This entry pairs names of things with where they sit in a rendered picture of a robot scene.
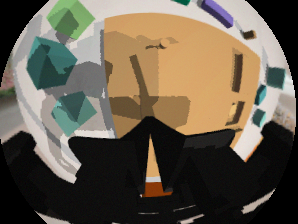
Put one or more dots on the purple flat block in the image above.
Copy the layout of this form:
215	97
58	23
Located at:
215	9

